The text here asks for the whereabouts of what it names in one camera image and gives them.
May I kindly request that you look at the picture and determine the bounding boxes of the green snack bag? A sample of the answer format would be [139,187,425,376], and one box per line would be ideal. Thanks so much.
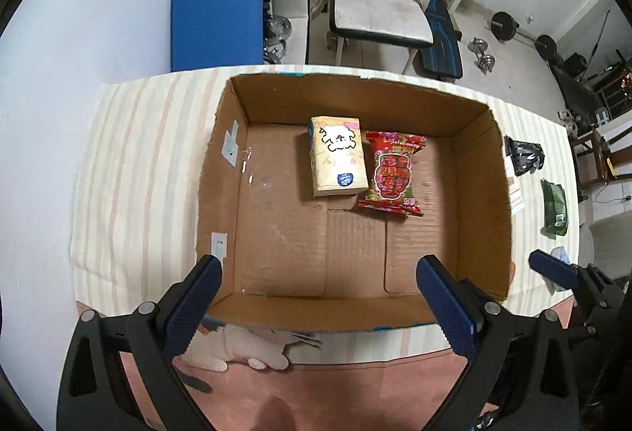
[541,179,569,237]

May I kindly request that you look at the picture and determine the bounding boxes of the red snack bag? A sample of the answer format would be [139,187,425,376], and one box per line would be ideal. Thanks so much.
[358,132,426,216]

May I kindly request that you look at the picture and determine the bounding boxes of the yellow tissue pack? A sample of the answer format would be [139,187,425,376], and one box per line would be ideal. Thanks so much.
[308,115,369,197]

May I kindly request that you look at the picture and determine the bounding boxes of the blue tissue pack with bear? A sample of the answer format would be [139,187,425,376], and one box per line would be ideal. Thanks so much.
[545,246,571,294]

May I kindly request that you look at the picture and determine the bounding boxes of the white chair right side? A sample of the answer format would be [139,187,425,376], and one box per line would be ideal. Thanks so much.
[578,212,632,280]

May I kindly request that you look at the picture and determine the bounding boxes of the black snack bag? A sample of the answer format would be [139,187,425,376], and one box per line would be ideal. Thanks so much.
[504,136,545,176]

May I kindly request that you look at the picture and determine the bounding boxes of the cardboard box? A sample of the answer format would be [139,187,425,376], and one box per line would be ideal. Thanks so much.
[197,73,511,331]

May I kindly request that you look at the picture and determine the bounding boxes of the chrome dumbbells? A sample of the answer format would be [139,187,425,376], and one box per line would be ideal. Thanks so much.
[467,37,496,75]

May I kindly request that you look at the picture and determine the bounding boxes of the blue black weight bench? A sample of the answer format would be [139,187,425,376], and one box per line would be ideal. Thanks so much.
[419,0,463,80]

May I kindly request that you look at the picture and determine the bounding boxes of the barbell on floor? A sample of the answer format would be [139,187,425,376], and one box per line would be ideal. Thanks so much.
[489,11,558,62]

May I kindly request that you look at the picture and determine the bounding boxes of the white chair with jacket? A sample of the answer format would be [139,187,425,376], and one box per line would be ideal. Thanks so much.
[329,0,434,68]

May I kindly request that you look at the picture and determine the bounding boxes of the blue foam mat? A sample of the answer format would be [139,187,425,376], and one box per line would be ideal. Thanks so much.
[170,0,263,72]

